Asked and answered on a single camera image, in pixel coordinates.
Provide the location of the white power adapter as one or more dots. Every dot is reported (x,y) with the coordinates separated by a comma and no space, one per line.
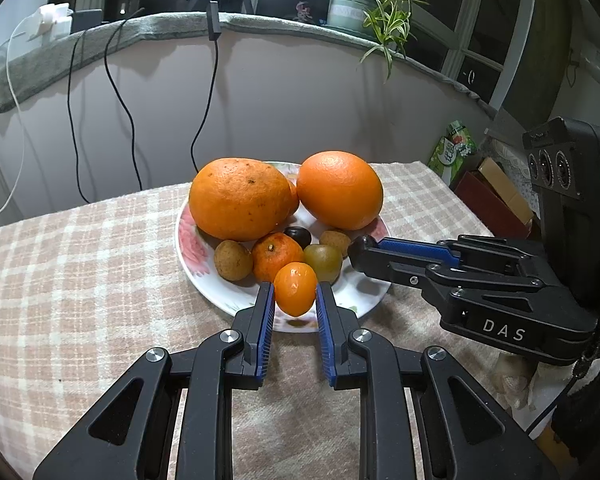
(52,19)

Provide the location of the black power brick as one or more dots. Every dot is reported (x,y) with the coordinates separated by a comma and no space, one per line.
(86,19)

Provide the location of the green plum fruit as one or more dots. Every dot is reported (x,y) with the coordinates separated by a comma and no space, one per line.
(325,260)

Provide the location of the large round spotted orange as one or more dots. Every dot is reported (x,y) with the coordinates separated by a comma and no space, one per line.
(238,199)

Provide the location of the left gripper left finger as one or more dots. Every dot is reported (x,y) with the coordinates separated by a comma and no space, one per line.
(165,399)

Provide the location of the spider plant in pot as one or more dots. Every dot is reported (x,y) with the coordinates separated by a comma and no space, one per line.
(386,23)

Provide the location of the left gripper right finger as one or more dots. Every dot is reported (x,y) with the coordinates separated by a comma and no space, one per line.
(421,409)

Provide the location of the dark grape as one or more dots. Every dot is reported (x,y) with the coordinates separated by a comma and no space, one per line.
(300,235)
(358,246)

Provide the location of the brown longan fruit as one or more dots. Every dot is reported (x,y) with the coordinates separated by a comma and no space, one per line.
(232,261)

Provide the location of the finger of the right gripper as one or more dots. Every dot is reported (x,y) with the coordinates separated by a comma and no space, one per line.
(395,267)
(430,249)

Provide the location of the small mandarin orange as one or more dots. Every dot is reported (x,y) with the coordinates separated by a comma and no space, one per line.
(271,253)

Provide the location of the beige plaid tablecloth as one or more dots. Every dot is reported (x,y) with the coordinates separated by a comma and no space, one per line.
(86,291)

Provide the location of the tiny orange kumquat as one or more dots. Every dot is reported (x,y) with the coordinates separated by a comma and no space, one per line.
(295,288)

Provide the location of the red cardboard box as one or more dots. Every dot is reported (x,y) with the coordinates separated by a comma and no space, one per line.
(494,199)

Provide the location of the stemmed mandarin orange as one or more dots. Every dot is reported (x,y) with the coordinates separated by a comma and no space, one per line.
(294,201)

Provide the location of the green juice carton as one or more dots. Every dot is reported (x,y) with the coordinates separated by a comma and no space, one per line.
(451,152)

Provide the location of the large smooth oval orange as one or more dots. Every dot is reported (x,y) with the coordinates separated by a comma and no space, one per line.
(340,190)

